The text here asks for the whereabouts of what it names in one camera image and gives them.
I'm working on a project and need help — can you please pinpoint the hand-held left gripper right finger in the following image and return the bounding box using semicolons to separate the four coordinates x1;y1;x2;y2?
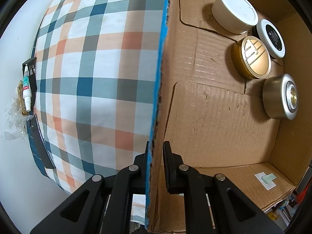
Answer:
163;140;285;234

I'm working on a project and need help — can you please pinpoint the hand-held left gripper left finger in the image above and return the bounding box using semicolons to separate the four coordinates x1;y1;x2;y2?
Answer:
29;140;150;234

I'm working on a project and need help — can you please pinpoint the cardboard box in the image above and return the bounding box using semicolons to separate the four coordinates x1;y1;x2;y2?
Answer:
145;0;305;233

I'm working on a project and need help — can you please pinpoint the silver round tin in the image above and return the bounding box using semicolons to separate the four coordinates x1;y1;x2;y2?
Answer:
262;74;298;120

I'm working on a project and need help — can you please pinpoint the gold round compact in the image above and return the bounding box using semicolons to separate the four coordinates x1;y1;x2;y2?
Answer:
231;36;271;80

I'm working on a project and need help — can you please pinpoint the black and white round tin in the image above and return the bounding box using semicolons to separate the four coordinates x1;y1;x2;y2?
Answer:
252;19;286;59

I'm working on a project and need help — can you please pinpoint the white round jar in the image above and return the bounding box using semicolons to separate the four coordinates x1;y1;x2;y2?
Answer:
211;0;259;35

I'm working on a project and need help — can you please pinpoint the plaid blanket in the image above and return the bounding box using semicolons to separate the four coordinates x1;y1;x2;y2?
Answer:
29;0;169;223

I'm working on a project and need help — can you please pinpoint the clear plastic wrap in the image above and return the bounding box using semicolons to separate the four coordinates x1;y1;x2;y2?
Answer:
0;97;33;142

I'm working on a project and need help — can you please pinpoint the amber bottle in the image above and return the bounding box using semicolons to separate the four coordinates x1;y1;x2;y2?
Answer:
18;80;28;116

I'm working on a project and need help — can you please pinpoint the small white glue tube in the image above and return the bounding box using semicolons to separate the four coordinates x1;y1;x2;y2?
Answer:
23;65;32;113

